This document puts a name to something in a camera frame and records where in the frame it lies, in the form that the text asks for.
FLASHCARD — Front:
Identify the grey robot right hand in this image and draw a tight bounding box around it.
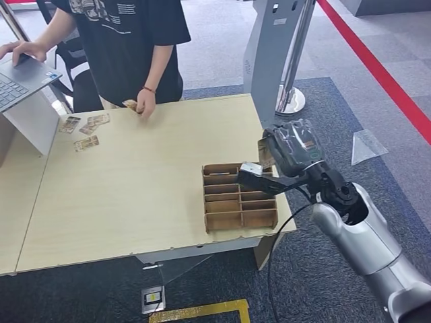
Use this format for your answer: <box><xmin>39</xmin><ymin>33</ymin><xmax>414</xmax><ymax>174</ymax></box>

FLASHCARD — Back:
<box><xmin>262</xmin><ymin>118</ymin><xmax>326</xmax><ymax>178</ymax></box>

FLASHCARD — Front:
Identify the person's left hand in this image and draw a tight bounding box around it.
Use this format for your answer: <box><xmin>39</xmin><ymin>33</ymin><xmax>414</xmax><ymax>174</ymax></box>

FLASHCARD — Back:
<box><xmin>136</xmin><ymin>88</ymin><xmax>157</xmax><ymax>120</ymax></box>

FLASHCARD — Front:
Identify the person's right hand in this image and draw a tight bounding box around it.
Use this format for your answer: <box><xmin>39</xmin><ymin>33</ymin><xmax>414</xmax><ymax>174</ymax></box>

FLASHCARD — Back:
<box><xmin>0</xmin><ymin>40</ymin><xmax>48</xmax><ymax>67</ymax></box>

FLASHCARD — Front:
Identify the person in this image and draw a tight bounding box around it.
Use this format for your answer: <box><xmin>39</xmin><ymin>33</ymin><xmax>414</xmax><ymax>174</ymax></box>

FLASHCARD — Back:
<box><xmin>0</xmin><ymin>0</ymin><xmax>192</xmax><ymax>120</ymax></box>

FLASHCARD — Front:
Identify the cardboard slotted card tray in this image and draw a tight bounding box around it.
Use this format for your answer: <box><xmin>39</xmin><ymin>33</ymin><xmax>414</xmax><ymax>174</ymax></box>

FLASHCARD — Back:
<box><xmin>202</xmin><ymin>162</ymin><xmax>279</xmax><ymax>234</ymax></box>

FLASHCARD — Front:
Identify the grey laptop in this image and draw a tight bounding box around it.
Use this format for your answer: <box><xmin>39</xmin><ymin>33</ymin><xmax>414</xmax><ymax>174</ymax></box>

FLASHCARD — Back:
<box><xmin>0</xmin><ymin>2</ymin><xmax>63</xmax><ymax>112</ymax></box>

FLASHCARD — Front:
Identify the dark blue carpet mat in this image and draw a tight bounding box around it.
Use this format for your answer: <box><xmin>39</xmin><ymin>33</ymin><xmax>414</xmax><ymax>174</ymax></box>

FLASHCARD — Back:
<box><xmin>0</xmin><ymin>76</ymin><xmax>431</xmax><ymax>323</ymax></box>

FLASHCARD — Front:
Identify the white laptop stand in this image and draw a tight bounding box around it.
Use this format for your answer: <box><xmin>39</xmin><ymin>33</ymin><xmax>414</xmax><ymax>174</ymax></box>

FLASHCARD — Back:
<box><xmin>0</xmin><ymin>91</ymin><xmax>61</xmax><ymax>167</ymax></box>

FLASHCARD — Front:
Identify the black office chair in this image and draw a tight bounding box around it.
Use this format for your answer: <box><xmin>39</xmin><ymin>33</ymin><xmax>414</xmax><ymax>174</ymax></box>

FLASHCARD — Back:
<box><xmin>35</xmin><ymin>0</ymin><xmax>104</xmax><ymax>114</ymax></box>

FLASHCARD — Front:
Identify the clear acrylic sign holder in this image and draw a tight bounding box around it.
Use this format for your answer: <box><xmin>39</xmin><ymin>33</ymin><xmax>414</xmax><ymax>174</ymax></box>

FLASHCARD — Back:
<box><xmin>351</xmin><ymin>129</ymin><xmax>389</xmax><ymax>167</ymax></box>

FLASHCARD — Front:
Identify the grey kiosk stand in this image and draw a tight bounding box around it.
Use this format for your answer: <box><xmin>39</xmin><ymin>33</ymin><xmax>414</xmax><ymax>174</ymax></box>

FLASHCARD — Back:
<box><xmin>243</xmin><ymin>0</ymin><xmax>309</xmax><ymax>131</ymax></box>

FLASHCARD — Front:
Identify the red barrier belt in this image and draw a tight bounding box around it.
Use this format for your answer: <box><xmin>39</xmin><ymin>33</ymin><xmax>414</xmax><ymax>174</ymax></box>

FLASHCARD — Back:
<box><xmin>316</xmin><ymin>0</ymin><xmax>431</xmax><ymax>146</ymax></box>

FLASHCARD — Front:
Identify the grey plinth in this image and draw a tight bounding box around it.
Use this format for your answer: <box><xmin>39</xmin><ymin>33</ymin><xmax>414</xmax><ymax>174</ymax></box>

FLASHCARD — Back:
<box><xmin>340</xmin><ymin>0</ymin><xmax>431</xmax><ymax>17</ymax></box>

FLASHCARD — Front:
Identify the floor socket box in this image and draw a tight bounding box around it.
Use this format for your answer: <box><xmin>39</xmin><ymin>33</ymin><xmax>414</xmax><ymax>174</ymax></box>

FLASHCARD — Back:
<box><xmin>141</xmin><ymin>285</ymin><xmax>166</xmax><ymax>315</ymax></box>

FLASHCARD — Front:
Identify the black camera bracket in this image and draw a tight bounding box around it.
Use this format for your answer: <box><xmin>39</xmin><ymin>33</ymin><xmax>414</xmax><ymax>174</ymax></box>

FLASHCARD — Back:
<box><xmin>236</xmin><ymin>171</ymin><xmax>309</xmax><ymax>196</ymax></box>

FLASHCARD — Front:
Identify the chrome stanchion post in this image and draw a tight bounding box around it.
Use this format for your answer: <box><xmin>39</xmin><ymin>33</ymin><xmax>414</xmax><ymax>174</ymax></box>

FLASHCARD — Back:
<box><xmin>275</xmin><ymin>0</ymin><xmax>316</xmax><ymax>116</ymax></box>

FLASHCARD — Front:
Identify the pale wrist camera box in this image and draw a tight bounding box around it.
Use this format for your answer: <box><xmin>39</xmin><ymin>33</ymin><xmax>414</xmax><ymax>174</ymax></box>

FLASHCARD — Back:
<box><xmin>239</xmin><ymin>162</ymin><xmax>263</xmax><ymax>178</ymax></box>

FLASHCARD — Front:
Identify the black cable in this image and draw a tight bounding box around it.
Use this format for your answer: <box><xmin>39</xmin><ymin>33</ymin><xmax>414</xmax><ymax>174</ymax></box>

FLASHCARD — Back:
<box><xmin>267</xmin><ymin>203</ymin><xmax>315</xmax><ymax>323</ymax></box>

